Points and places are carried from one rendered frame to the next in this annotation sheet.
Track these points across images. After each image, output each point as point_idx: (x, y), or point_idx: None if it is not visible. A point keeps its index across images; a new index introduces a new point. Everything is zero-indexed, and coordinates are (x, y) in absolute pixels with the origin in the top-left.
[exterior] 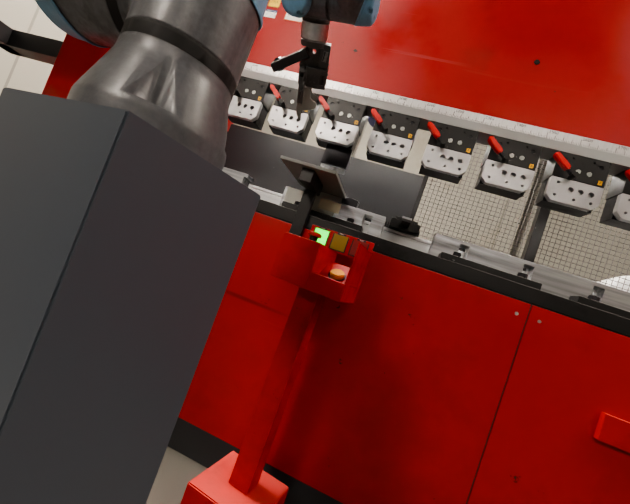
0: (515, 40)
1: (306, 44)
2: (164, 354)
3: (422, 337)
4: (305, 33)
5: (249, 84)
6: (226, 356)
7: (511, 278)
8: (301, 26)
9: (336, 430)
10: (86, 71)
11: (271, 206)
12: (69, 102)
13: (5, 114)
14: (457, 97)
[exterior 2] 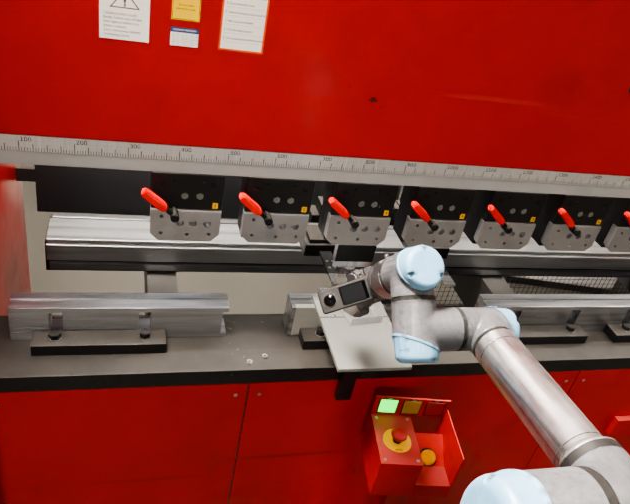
0: (613, 58)
1: (383, 298)
2: None
3: (483, 421)
4: (386, 297)
5: (187, 185)
6: (285, 497)
7: (562, 340)
8: (377, 286)
9: (407, 498)
10: None
11: (304, 372)
12: None
13: None
14: (526, 154)
